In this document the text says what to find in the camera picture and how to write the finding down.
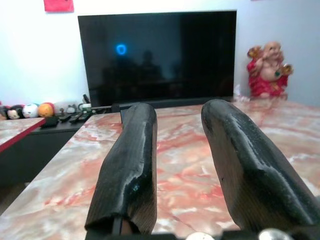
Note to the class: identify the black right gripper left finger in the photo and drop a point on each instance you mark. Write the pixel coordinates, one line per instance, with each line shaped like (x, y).
(125, 162)

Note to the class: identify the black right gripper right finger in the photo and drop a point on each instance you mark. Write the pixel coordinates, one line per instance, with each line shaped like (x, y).
(245, 155)

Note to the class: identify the black remote control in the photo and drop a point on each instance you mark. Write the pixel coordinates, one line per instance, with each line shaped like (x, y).
(63, 118)
(75, 118)
(84, 117)

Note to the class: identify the white green mug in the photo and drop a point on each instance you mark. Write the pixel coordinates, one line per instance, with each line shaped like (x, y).
(85, 106)

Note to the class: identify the small grey figurine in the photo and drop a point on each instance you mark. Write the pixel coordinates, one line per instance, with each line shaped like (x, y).
(71, 109)

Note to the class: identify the red laughing Buddha statue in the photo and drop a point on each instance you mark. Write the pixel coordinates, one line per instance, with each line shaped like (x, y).
(268, 72)

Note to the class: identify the black television console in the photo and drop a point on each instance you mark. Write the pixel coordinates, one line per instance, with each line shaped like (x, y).
(37, 155)

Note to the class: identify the orange round plush toy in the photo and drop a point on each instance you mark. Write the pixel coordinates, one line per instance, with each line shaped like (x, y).
(46, 109)

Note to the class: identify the white round plush toy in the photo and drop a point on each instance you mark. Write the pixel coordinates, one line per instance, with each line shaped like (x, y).
(30, 110)

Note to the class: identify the black flat screen television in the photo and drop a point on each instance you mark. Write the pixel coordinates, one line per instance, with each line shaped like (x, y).
(157, 55)

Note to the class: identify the black round plush toy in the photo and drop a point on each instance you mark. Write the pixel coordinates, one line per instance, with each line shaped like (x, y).
(13, 112)

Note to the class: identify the red paper wall decoration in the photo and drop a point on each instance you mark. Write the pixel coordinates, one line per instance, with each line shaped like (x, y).
(58, 5)

